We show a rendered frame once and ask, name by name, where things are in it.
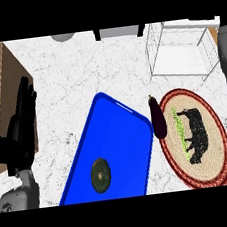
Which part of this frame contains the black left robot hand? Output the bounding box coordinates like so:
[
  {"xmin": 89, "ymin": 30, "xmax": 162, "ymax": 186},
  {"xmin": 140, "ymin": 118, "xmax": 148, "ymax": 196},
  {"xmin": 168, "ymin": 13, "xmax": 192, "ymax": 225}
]
[{"xmin": 0, "ymin": 74, "xmax": 47, "ymax": 179}]

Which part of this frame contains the round woven placemat with bear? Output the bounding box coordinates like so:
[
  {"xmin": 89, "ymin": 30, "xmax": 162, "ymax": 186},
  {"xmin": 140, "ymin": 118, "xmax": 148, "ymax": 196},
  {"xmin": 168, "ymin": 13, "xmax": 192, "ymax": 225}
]
[{"xmin": 152, "ymin": 82, "xmax": 227, "ymax": 194}]

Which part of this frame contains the blue rectangular tray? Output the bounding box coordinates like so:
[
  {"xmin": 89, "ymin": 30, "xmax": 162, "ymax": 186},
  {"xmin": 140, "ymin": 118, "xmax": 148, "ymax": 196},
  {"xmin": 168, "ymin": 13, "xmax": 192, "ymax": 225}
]
[{"xmin": 45, "ymin": 86, "xmax": 163, "ymax": 207}]

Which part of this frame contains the grey round object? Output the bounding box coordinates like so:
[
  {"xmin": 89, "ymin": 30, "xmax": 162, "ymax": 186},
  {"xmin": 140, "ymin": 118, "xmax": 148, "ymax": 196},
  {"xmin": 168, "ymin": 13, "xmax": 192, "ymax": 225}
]
[{"xmin": 50, "ymin": 33, "xmax": 77, "ymax": 45}]

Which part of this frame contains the dark purple eggplant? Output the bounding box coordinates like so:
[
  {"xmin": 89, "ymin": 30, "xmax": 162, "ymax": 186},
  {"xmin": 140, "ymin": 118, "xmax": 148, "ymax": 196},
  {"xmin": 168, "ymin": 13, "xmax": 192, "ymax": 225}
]
[{"xmin": 147, "ymin": 92, "xmax": 169, "ymax": 141}]

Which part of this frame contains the grey appliance with black legs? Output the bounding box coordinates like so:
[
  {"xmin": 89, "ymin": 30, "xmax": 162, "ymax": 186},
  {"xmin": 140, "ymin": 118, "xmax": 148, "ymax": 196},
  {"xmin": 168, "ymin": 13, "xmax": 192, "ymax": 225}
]
[{"xmin": 92, "ymin": 24, "xmax": 147, "ymax": 43}]

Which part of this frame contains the white wire tiered shelf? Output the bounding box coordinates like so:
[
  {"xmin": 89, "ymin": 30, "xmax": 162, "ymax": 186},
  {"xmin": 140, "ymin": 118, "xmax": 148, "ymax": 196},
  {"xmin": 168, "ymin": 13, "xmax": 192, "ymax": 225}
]
[{"xmin": 142, "ymin": 15, "xmax": 227, "ymax": 89}]

